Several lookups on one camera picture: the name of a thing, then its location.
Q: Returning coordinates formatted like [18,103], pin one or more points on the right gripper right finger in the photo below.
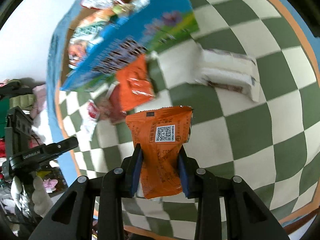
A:
[247,217]

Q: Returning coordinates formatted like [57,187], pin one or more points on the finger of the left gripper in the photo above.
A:
[45,153]

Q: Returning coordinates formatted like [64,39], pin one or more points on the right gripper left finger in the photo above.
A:
[71,217]

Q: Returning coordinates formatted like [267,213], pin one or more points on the orange snack packet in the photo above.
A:
[134,87]

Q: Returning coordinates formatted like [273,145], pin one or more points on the green potato chips bag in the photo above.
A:
[87,33]

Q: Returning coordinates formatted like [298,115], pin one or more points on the orange QR code packet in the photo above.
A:
[161,134]

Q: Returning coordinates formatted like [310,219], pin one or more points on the white beige snack packet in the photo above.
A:
[228,70]

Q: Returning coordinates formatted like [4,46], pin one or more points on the pile of clothes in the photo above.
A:
[30,175]

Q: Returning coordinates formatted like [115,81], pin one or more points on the red white small packet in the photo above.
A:
[90,116]

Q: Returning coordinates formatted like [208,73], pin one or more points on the dark red jerky packet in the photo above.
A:
[111,110]

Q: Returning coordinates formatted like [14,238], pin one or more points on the blue milk cardboard box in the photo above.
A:
[152,25]

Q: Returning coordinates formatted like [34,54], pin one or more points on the green white checkered mat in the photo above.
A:
[272,143]

